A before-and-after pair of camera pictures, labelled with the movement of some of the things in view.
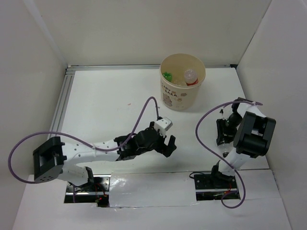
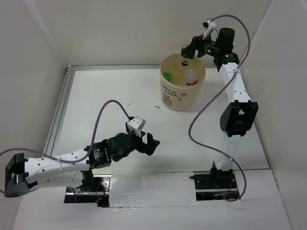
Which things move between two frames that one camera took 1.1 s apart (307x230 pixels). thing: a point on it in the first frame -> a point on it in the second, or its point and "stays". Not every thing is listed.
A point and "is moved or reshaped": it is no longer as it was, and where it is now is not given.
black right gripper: [221, 127] -> [200, 41]
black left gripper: [166, 150] -> [151, 143]
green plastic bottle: [167, 75] stays
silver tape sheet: [135, 189] stays
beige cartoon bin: [181, 75] stays
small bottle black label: [225, 148] is moved or reshaped
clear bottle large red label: [191, 77] stays
